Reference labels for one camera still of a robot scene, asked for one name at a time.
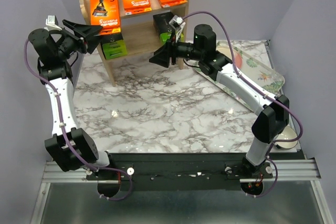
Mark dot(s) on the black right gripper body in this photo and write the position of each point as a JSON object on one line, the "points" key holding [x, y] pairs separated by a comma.
{"points": [[173, 48]]}

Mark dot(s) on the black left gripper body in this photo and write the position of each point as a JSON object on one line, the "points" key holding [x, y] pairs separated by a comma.
{"points": [[70, 43]]}

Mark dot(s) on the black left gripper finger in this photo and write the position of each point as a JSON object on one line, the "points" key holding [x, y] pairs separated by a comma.
{"points": [[81, 30], [91, 43]]}

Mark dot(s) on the black green razor box front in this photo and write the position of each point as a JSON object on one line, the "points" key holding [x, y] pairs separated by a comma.
{"points": [[113, 46]]}

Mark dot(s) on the black green razor box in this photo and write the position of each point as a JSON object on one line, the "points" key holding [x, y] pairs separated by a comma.
{"points": [[113, 46], [162, 26]]}

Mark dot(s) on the light wooden two-tier shelf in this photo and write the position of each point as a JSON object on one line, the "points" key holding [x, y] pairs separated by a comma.
{"points": [[137, 30]]}

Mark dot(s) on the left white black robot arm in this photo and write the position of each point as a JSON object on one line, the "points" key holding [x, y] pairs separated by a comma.
{"points": [[69, 146]]}

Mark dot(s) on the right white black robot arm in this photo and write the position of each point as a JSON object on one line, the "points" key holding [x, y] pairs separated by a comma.
{"points": [[271, 111]]}

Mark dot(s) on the pink cream round plate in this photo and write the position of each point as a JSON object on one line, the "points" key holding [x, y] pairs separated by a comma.
{"points": [[237, 55]]}

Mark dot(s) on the clear floral tray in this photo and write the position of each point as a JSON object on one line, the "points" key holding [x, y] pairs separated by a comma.
{"points": [[263, 75]]}

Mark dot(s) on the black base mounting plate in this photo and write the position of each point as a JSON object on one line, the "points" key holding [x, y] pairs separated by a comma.
{"points": [[189, 171]]}

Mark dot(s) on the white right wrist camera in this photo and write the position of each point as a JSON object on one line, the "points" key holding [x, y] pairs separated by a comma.
{"points": [[177, 23]]}

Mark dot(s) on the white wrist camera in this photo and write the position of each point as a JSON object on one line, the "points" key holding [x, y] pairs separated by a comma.
{"points": [[177, 23], [51, 23]]}

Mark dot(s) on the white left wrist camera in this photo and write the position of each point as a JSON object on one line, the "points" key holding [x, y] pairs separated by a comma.
{"points": [[51, 23]]}

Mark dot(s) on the aluminium rail frame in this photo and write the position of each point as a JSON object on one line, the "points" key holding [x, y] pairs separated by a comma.
{"points": [[158, 112]]}

